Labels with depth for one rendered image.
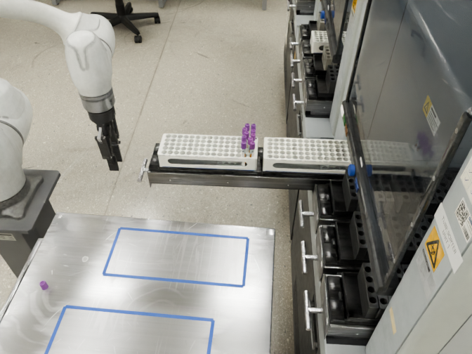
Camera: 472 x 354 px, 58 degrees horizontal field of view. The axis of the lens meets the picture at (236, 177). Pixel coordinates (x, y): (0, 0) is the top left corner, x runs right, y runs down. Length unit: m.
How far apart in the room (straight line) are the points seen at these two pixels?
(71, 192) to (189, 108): 0.97
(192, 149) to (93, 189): 1.25
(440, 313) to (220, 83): 2.61
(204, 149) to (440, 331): 0.80
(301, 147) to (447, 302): 0.73
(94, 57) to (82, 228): 0.44
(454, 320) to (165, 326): 0.58
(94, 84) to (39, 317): 0.58
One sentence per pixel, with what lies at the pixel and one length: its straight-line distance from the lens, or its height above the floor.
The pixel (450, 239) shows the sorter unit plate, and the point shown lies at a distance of 0.65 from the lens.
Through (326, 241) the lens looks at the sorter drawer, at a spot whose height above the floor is 0.82.
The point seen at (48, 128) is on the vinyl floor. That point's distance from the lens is 2.97.
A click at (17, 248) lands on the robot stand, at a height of 0.55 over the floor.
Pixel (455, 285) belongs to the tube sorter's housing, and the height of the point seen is 1.20.
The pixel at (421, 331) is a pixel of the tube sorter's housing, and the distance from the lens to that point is 0.78.
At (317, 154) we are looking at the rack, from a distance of 1.28.
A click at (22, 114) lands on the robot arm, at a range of 1.54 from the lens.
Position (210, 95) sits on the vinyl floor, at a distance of 3.01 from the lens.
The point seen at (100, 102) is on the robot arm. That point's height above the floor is 1.04.
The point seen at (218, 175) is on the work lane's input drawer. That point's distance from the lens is 1.28.
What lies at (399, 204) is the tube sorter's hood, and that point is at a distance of 0.80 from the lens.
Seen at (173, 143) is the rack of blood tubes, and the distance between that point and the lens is 1.31.
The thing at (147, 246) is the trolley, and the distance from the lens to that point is 1.12.
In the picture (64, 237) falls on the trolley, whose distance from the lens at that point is 1.20.
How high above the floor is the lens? 1.72
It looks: 46 degrees down
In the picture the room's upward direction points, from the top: straight up
